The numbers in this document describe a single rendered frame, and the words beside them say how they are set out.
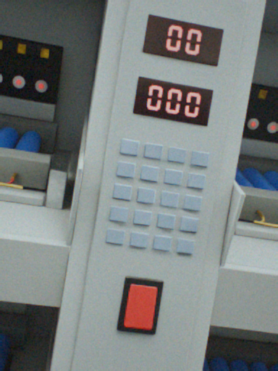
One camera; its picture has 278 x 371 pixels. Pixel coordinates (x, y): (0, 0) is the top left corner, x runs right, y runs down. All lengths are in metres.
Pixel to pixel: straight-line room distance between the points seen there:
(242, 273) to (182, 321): 0.05
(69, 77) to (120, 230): 0.24
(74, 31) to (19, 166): 0.19
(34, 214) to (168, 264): 0.10
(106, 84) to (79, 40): 0.21
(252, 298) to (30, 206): 0.16
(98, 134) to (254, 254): 0.14
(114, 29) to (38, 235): 0.13
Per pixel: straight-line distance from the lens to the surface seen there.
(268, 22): 0.51
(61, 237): 0.30
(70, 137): 0.48
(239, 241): 0.35
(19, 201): 0.34
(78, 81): 0.49
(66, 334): 0.30
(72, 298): 0.30
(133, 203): 0.28
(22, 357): 0.48
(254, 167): 0.47
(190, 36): 0.30
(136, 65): 0.29
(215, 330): 0.51
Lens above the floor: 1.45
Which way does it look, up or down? 3 degrees down
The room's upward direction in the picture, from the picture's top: 9 degrees clockwise
